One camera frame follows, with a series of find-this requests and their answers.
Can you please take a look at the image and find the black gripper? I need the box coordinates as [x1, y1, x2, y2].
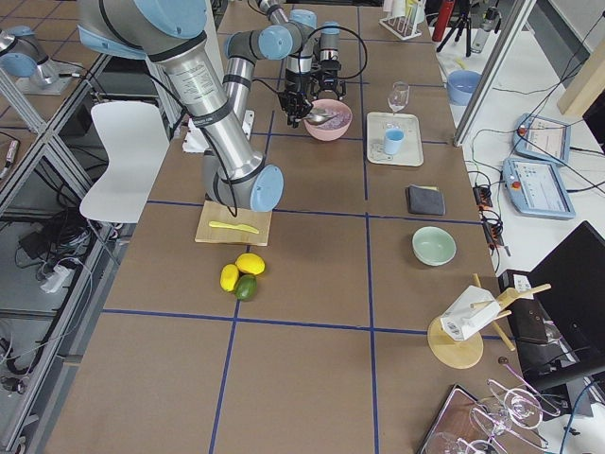
[278, 70, 313, 128]
[314, 60, 347, 97]

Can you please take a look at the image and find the metal ice scoop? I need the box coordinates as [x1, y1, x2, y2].
[302, 108, 337, 126]

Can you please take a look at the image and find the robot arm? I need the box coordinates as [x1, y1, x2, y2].
[78, 1, 317, 212]
[223, 1, 346, 128]

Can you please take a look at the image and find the pink bowl of ice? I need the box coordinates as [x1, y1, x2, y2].
[303, 98, 353, 141]

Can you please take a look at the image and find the blue plastic cup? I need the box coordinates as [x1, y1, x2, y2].
[383, 128, 405, 156]

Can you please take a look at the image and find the wooden cup stand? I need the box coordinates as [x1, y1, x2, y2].
[427, 273, 551, 369]

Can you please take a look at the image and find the cream bear tray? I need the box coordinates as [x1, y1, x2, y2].
[366, 112, 424, 166]

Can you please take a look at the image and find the clear wine glass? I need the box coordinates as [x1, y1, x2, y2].
[388, 81, 410, 114]

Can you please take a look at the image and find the yellow plastic knife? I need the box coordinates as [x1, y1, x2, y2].
[208, 220, 260, 235]

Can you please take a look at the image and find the wooden cutting board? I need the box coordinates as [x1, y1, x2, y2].
[195, 201, 272, 246]

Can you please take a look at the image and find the blue basin bowl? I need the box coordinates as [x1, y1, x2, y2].
[446, 70, 481, 106]

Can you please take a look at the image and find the yellow lemon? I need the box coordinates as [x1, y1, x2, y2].
[219, 264, 240, 292]
[235, 253, 266, 275]

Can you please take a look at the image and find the grey folded cloth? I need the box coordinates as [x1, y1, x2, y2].
[406, 184, 445, 216]

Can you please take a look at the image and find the white chair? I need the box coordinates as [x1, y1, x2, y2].
[79, 101, 169, 223]

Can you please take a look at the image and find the green lime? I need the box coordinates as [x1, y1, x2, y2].
[233, 274, 257, 301]

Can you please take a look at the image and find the green bowl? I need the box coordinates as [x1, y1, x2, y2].
[412, 226, 457, 267]

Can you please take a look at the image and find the upper teach pendant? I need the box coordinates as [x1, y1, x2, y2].
[512, 113, 571, 166]

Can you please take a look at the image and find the teach pendant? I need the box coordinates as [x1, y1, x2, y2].
[502, 158, 576, 219]
[512, 113, 571, 166]

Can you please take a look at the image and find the lower teach pendant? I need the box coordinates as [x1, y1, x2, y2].
[502, 158, 576, 219]

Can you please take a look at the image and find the white carton on stand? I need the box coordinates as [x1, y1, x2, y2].
[440, 286, 501, 341]

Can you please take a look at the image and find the black monitor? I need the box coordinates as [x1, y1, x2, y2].
[528, 220, 604, 391]

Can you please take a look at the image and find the white wire rack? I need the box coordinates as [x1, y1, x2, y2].
[379, 0, 425, 41]

